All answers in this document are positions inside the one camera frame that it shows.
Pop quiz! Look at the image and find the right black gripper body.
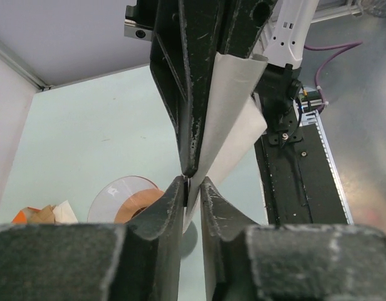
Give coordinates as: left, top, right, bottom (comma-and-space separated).
124, 0, 159, 38

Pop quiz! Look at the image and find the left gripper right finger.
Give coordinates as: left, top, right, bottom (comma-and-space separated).
201, 178, 386, 300

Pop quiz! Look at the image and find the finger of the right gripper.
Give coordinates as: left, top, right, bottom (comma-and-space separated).
150, 1, 224, 176
217, 0, 277, 58

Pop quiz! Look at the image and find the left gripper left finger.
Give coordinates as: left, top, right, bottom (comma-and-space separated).
0, 176, 184, 300

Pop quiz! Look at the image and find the pink glass dripper cone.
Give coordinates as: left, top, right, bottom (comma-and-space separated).
87, 176, 164, 223

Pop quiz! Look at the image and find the white paper coffee filter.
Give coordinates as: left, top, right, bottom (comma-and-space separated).
182, 53, 268, 231

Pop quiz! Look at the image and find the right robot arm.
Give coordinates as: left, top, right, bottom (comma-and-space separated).
125, 1, 318, 177

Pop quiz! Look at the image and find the orange coffee filter package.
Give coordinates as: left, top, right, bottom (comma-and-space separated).
12, 207, 39, 224

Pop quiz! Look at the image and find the stack of paper filters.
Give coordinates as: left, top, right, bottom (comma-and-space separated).
22, 201, 78, 224

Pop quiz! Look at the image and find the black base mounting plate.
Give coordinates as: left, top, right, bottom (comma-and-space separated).
254, 125, 350, 225

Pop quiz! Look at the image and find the grey slotted cable duct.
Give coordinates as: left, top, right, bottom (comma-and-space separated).
301, 108, 354, 224

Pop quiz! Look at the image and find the right aluminium frame post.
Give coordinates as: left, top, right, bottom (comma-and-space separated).
0, 40, 53, 91

